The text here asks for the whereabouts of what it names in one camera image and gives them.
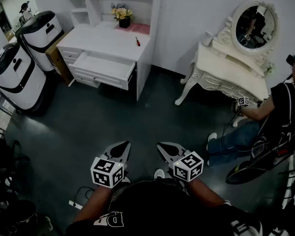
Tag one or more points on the person's white shoe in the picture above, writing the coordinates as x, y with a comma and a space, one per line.
126, 180
159, 174

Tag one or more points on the small white flower sprig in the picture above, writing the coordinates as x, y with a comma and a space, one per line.
270, 67

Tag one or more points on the white drawer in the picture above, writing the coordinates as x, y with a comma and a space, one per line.
105, 65

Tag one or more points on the white desk with hutch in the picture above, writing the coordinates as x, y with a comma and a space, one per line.
108, 38

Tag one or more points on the brown cardboard box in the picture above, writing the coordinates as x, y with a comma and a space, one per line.
57, 58

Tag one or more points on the yellow flowers in black pot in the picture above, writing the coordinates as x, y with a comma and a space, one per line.
123, 15

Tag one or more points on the person's black shirt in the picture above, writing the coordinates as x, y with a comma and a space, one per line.
167, 213

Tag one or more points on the person's left forearm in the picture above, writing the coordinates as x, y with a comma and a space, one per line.
93, 205

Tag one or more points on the person's right forearm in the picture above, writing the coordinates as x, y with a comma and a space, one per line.
204, 193

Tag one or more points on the black stool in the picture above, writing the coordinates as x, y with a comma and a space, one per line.
19, 217

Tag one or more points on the person's left white shoe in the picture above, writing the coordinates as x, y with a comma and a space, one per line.
126, 180

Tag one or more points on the pink cloth mat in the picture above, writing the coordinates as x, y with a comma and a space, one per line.
116, 27
141, 29

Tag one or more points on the cream vanity table with mirror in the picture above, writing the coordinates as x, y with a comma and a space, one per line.
231, 70

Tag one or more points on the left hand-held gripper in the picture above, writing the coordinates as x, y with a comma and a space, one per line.
100, 173

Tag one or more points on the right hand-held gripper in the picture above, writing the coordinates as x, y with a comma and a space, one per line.
186, 167

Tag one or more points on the person's right white shoe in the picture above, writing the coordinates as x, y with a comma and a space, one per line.
159, 174

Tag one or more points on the black chair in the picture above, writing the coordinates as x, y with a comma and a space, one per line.
2, 161

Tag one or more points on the white and black robot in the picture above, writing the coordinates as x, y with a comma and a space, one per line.
14, 82
43, 40

